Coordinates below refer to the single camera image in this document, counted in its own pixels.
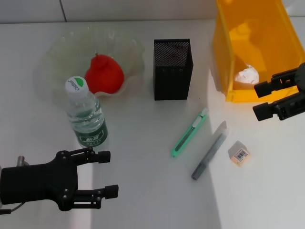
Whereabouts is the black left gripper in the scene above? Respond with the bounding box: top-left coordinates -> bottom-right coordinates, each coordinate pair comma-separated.
0,150 -> 81,212

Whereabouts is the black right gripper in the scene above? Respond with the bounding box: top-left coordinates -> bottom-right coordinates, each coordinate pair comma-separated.
252,62 -> 305,122

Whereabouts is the white paper ball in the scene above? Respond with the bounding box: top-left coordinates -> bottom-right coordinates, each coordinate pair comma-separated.
233,64 -> 260,85

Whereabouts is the water bottle with green label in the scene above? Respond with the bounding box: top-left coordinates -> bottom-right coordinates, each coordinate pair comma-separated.
65,75 -> 109,148

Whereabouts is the green utility knife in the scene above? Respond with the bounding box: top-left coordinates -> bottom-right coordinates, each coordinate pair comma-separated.
170,107 -> 210,158

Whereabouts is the red-orange fruit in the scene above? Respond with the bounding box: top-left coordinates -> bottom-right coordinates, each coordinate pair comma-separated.
84,53 -> 125,94

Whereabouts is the eraser with barcode sleeve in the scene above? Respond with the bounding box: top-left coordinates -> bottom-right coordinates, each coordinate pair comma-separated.
228,140 -> 252,167

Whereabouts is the grey pen with clear cap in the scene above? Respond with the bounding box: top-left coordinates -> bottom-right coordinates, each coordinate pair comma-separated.
191,120 -> 228,181

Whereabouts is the black mesh pen holder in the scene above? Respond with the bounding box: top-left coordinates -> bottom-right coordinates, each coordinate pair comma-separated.
153,38 -> 195,101

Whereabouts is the clear wavy glass fruit plate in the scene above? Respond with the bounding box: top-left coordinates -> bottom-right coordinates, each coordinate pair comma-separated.
32,23 -> 146,105

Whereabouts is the yellow plastic storage bin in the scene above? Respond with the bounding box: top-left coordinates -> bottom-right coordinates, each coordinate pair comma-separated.
212,0 -> 305,104

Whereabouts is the left gripper cable with plug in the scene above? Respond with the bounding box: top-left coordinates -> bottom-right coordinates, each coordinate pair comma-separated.
0,156 -> 29,215

